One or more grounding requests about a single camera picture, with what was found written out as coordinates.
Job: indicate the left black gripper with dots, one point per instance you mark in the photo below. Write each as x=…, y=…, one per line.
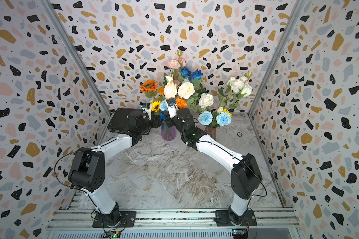
x=155, y=121

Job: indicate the purple glass vase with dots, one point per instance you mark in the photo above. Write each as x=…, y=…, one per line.
x=167, y=133

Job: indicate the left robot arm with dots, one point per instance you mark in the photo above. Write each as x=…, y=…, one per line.
x=88, y=171

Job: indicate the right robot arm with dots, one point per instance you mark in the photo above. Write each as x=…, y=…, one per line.
x=245, y=173

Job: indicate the dark red glass vase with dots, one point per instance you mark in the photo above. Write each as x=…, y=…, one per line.
x=211, y=131

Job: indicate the orange rose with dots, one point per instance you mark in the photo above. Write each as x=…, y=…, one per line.
x=181, y=103

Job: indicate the yellow sunflower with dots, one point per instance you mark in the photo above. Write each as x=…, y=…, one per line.
x=155, y=106

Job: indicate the light blue carnation left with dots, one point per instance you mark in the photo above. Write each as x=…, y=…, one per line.
x=205, y=118

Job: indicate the white rose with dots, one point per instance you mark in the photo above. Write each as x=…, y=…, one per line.
x=206, y=100

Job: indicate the cream rose right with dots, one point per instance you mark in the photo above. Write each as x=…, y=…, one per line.
x=186, y=90

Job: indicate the cream rose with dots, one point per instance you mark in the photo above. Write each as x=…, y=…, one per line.
x=186, y=90
x=170, y=90

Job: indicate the black box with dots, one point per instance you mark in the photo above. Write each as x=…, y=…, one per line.
x=119, y=119

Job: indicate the cream rose left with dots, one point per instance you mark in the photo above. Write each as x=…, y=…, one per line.
x=170, y=90

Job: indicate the orange sunflower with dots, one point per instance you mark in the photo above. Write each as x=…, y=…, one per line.
x=149, y=86

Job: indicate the pink carnation sprig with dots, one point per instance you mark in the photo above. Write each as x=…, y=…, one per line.
x=178, y=62

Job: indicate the white rose cluster sprig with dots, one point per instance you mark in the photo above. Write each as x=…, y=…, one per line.
x=236, y=89

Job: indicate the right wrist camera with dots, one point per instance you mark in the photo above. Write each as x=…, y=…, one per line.
x=172, y=108

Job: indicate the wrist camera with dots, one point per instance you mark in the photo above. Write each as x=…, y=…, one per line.
x=146, y=107
x=172, y=108

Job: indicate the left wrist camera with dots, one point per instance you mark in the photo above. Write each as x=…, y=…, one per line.
x=146, y=107

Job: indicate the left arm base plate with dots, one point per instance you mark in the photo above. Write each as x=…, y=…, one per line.
x=123, y=219

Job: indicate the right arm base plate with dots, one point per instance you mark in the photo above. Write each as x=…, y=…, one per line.
x=234, y=218

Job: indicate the aluminium rail frame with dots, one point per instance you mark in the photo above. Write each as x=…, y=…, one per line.
x=258, y=223

